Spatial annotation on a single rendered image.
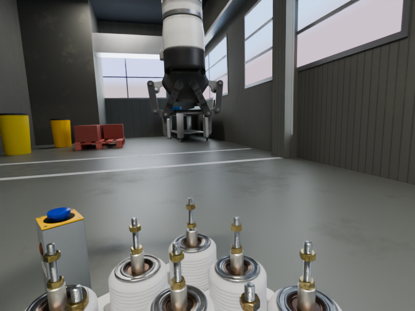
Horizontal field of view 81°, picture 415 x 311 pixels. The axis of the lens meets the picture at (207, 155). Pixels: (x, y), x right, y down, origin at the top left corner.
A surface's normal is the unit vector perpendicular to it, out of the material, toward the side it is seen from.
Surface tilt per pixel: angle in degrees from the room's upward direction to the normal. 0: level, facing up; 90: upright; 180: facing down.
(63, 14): 90
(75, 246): 90
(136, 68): 90
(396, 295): 0
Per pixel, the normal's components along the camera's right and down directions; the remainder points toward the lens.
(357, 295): -0.03, -0.99
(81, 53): 0.25, 0.13
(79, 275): 0.68, 0.08
